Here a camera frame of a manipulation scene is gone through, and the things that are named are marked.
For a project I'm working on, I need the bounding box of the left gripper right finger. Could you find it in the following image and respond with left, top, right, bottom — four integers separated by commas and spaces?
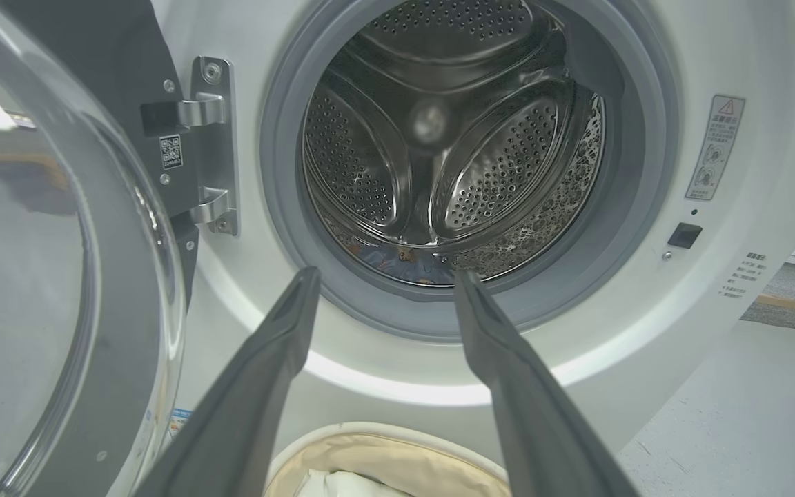
453, 269, 640, 497

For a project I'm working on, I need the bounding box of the white cloth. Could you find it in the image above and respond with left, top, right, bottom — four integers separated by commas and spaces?
294, 469, 412, 497

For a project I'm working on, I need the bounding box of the cream canvas laundry basket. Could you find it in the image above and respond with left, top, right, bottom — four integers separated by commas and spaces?
263, 421, 512, 497

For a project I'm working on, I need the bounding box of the QR code sticker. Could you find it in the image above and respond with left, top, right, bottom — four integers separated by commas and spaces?
159, 134, 183, 170

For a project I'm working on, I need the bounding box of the grey rubber door gasket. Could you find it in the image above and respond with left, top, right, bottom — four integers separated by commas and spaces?
259, 0, 681, 342

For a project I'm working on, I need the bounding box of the metal door hinge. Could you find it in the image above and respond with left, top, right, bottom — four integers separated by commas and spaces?
141, 57, 239, 237

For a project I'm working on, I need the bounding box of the stainless steel washer drum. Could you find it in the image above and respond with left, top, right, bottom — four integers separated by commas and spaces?
301, 0, 607, 287

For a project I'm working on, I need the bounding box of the black glass washing machine door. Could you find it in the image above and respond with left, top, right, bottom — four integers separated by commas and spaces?
0, 0, 199, 497

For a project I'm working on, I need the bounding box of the blue energy label sticker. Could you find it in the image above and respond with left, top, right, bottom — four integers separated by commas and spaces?
166, 407, 195, 439

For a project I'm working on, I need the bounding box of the grey warning label sticker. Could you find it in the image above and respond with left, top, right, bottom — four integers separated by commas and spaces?
685, 95, 746, 202

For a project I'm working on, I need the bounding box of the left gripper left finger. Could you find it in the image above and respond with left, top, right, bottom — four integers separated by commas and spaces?
132, 266, 322, 497

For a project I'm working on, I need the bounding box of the white front-load washing machine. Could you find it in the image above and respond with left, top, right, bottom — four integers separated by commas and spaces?
142, 0, 795, 477

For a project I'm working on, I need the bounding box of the blue bear print garment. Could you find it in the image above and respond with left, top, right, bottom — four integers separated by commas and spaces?
353, 242, 457, 287

